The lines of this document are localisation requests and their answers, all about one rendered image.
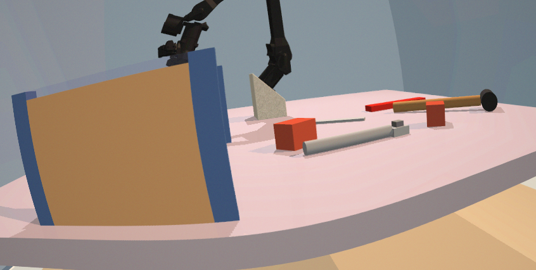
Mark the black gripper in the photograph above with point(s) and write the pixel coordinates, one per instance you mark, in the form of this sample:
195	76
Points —
188	44

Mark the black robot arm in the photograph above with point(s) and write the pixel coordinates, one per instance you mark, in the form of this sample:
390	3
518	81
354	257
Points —
278	50

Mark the wooden-handled black mallet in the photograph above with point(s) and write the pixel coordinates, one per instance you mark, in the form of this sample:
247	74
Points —
487	98

